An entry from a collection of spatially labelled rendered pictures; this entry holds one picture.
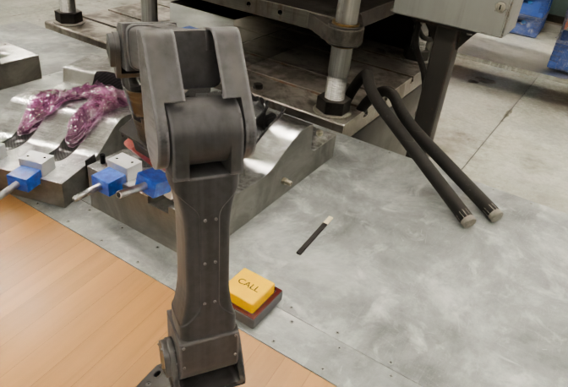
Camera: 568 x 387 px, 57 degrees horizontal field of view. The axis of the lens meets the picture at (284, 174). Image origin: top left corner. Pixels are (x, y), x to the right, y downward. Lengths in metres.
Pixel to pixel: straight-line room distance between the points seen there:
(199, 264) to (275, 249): 0.43
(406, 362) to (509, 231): 0.45
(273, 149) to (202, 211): 0.56
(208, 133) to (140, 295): 0.45
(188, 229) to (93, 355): 0.34
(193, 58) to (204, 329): 0.28
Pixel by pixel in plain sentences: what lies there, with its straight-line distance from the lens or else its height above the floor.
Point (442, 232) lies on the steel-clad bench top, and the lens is 1.10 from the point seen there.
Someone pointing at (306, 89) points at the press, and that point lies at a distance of 1.71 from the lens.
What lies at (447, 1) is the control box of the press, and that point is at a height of 1.13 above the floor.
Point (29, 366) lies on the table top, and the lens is 0.82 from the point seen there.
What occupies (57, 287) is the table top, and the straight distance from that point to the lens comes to 0.91.
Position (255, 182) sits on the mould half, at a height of 0.88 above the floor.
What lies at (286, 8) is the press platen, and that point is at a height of 1.03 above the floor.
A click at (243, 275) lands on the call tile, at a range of 0.85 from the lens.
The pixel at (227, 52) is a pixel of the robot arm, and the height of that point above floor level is 1.25.
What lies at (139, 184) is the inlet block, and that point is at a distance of 0.86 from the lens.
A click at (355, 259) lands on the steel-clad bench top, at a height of 0.80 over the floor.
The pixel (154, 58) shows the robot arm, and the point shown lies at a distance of 0.48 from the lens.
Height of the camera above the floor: 1.40
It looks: 31 degrees down
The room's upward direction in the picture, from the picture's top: 6 degrees clockwise
